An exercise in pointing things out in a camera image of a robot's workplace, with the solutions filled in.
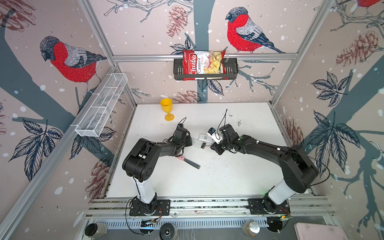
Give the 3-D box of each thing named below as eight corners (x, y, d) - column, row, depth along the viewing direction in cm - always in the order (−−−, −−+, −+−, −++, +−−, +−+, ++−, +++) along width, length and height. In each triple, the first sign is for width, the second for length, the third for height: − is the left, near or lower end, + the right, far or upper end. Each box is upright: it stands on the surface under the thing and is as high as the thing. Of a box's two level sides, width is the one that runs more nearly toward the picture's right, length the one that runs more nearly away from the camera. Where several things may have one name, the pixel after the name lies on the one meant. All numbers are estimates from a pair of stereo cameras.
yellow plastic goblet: (163, 121, 113) (159, 107, 101) (165, 112, 119) (161, 98, 107) (173, 121, 113) (170, 107, 101) (174, 112, 119) (172, 98, 107)
